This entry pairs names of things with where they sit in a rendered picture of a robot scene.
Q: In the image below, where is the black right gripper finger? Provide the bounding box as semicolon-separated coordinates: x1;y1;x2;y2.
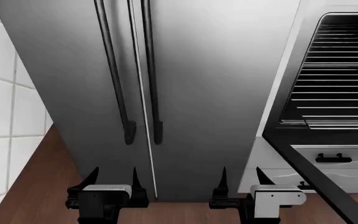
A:
255;166;274;189
209;166;239;210

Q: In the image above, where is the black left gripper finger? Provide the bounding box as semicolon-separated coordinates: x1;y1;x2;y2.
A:
131;166;150;209
66;166;100;209

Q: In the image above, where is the black built-in oven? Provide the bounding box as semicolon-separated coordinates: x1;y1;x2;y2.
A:
262;12;358;146

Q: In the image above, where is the wide stainless steel fridge door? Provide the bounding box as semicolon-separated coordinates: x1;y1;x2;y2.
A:
131;0;301;203

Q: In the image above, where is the narrow stainless steel fridge door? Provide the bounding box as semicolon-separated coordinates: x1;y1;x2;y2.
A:
0;0;158;202

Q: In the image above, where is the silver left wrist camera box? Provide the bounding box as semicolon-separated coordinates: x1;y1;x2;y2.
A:
81;184;132;197

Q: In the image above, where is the white drawer with black handle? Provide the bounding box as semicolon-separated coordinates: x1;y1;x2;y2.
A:
262;133;358;224

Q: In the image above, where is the metal wire oven rack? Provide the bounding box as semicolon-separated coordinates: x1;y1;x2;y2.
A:
279;69;358;125
301;22;358;131

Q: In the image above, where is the long black fridge door handle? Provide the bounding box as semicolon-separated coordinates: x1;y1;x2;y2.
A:
140;0;165;146
93;0;138;146

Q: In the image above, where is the white oven cabinet frame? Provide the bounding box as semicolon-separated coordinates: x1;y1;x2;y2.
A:
236;0;358;194

